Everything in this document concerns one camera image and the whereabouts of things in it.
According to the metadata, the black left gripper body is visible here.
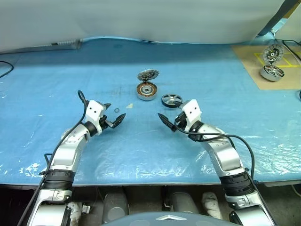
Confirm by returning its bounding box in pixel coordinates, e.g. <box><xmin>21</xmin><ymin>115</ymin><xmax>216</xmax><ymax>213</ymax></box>
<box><xmin>100</xmin><ymin>113</ymin><xmax>114</xmax><ymax>131</ymax></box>

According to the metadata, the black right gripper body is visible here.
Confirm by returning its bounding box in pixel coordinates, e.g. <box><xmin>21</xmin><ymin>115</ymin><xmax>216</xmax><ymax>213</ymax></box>
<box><xmin>173</xmin><ymin>112</ymin><xmax>188</xmax><ymax>131</ymax></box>

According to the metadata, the black silver spoked rotor cap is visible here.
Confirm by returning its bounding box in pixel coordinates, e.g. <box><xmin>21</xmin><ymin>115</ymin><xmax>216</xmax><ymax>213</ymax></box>
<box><xmin>161</xmin><ymin>93</ymin><xmax>183</xmax><ymax>108</ymax></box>

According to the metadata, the motor stator with copper windings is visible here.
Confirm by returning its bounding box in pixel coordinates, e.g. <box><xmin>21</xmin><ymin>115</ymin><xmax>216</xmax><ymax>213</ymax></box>
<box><xmin>136</xmin><ymin>80</ymin><xmax>158</xmax><ymax>101</ymax></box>

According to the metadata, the assembled silver motor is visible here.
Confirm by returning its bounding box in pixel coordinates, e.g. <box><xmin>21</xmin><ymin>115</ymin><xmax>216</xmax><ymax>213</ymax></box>
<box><xmin>260</xmin><ymin>65</ymin><xmax>285</xmax><ymax>82</ymax></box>

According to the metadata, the toothed silver gear plate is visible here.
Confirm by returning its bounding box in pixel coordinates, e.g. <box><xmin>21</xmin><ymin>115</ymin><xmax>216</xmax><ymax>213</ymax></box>
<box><xmin>137</xmin><ymin>68</ymin><xmax>160</xmax><ymax>82</ymax></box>

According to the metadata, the blue plastic table cover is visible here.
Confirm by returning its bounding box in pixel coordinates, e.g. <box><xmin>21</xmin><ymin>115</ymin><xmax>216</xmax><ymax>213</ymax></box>
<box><xmin>0</xmin><ymin>35</ymin><xmax>301</xmax><ymax>186</ymax></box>

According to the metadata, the grey power strip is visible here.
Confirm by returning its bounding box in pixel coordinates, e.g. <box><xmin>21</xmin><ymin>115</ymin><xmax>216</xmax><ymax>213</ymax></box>
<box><xmin>49</xmin><ymin>39</ymin><xmax>82</xmax><ymax>50</ymax></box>

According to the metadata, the brown cardboard sheet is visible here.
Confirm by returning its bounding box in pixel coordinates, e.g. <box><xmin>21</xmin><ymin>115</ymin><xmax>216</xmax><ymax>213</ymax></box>
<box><xmin>231</xmin><ymin>43</ymin><xmax>301</xmax><ymax>90</ymax></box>

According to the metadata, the grey rounded cylinder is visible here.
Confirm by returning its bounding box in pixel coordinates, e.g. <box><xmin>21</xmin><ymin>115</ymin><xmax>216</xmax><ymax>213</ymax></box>
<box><xmin>103</xmin><ymin>193</ymin><xmax>129</xmax><ymax>223</ymax></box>
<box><xmin>169</xmin><ymin>192</ymin><xmax>199</xmax><ymax>214</ymax></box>

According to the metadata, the white scuffed rounded object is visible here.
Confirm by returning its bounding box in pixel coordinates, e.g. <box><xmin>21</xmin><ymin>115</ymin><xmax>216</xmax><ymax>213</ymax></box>
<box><xmin>69</xmin><ymin>202</ymin><xmax>83</xmax><ymax>223</ymax></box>
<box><xmin>202</xmin><ymin>192</ymin><xmax>223</xmax><ymax>219</ymax></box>

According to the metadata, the white backdrop sheet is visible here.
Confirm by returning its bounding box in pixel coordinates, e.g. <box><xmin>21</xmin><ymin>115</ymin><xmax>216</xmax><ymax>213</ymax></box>
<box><xmin>0</xmin><ymin>0</ymin><xmax>283</xmax><ymax>54</ymax></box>

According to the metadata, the grey robot torso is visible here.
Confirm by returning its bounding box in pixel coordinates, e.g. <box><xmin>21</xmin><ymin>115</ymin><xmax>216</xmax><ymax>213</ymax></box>
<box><xmin>101</xmin><ymin>210</ymin><xmax>203</xmax><ymax>226</ymax></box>

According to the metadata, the dark slanted pole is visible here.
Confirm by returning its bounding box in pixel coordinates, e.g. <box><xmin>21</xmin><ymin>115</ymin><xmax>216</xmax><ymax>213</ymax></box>
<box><xmin>257</xmin><ymin>0</ymin><xmax>291</xmax><ymax>36</ymax></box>

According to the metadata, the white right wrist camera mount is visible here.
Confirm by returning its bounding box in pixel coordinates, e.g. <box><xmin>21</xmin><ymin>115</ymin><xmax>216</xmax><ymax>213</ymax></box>
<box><xmin>182</xmin><ymin>99</ymin><xmax>203</xmax><ymax>132</ymax></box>

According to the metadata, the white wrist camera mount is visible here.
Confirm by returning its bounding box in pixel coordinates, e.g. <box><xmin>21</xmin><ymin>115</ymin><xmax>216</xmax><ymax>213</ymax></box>
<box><xmin>182</xmin><ymin>99</ymin><xmax>203</xmax><ymax>132</ymax></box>
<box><xmin>84</xmin><ymin>99</ymin><xmax>107</xmax><ymax>136</ymax></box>

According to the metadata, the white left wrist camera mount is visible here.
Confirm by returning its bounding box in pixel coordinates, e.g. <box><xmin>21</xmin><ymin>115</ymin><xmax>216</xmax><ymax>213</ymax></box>
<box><xmin>84</xmin><ymin>99</ymin><xmax>107</xmax><ymax>136</ymax></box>

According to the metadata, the thin black looped cable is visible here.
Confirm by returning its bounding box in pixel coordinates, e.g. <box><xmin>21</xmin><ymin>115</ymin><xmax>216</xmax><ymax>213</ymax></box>
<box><xmin>0</xmin><ymin>60</ymin><xmax>14</xmax><ymax>78</ymax></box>

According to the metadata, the toothed gear plate with wires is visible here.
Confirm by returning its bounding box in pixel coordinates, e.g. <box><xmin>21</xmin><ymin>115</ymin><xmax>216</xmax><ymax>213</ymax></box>
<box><xmin>262</xmin><ymin>44</ymin><xmax>285</xmax><ymax>65</ymax></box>

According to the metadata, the white cable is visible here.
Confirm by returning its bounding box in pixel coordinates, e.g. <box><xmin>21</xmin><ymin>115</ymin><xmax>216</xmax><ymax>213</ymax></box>
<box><xmin>284</xmin><ymin>44</ymin><xmax>301</xmax><ymax>62</ymax></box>

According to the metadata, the black cable behind cardboard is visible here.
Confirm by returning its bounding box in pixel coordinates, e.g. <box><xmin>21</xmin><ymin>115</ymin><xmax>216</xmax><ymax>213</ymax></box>
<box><xmin>275</xmin><ymin>39</ymin><xmax>301</xmax><ymax>47</ymax></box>

